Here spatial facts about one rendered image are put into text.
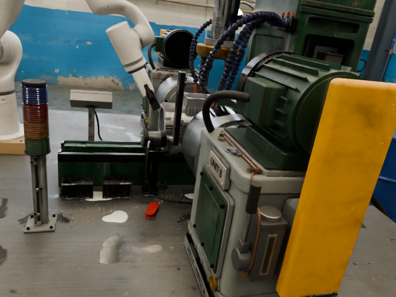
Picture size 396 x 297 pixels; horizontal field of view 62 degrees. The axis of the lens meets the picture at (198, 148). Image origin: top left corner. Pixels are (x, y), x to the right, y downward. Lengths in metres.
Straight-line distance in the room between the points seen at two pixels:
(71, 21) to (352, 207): 6.43
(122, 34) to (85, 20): 5.54
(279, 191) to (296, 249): 0.10
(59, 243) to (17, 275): 0.14
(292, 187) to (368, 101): 0.20
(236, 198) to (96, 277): 0.42
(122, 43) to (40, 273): 0.75
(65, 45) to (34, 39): 0.52
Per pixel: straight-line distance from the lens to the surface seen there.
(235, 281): 0.72
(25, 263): 0.95
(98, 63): 6.77
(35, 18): 6.90
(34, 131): 0.92
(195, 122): 1.01
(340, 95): 0.51
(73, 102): 1.46
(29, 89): 0.90
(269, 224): 0.59
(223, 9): 1.22
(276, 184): 0.61
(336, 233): 0.64
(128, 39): 1.22
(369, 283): 1.07
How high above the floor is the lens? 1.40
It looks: 21 degrees down
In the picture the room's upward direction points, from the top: 8 degrees clockwise
